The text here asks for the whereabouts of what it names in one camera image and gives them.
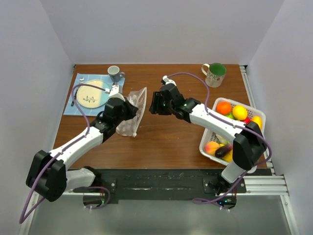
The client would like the polka dot zip bag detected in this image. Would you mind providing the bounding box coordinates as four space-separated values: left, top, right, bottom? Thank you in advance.
115 87 148 138

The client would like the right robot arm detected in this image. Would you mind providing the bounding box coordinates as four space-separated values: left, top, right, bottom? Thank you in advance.
149 83 269 192

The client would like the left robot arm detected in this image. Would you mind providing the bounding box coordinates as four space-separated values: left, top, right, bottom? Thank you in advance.
26 97 138 202

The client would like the cream and blue plate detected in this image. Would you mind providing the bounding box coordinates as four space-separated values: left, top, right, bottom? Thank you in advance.
76 86 109 109

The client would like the small grey cup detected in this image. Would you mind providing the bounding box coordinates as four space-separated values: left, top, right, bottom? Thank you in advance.
107 65 125 83

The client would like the blue placemat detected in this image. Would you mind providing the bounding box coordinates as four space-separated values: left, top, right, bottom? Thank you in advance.
64 73 113 117

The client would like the white plastic basket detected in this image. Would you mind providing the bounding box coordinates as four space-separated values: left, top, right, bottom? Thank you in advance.
199 97 266 166

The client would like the green interior floral mug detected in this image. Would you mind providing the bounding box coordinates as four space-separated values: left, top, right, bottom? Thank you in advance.
201 63 227 88

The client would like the orange fruit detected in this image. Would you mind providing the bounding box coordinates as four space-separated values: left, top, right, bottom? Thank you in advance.
216 102 232 116

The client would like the green apple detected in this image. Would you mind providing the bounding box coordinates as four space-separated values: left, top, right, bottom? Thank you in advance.
225 113 236 120

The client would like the peach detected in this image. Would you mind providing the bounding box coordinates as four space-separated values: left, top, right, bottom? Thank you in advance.
204 141 220 155

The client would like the cabbage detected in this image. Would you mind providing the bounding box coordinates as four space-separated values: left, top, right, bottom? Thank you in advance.
215 134 230 145

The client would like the yellow lemon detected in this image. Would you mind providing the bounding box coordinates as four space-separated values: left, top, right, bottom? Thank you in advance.
232 105 248 121

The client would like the purple eggplant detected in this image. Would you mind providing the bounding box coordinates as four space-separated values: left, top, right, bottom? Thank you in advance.
214 144 233 159

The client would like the red apple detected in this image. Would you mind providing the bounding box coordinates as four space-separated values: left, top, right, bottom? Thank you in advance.
243 117 251 124

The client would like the yellow banana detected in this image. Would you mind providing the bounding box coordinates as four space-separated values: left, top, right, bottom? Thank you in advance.
222 150 233 163

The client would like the yellow red mango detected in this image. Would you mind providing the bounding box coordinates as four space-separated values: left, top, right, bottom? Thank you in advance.
251 116 263 130

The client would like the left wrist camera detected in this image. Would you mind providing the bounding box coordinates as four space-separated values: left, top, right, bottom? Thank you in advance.
104 86 123 99

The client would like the fork with black handle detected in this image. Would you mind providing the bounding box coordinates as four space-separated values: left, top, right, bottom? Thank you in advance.
71 76 84 107

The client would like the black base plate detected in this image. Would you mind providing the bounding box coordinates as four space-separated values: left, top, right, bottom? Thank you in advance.
73 168 246 205

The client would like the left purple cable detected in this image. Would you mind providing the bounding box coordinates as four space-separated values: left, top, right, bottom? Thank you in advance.
19 84 112 225

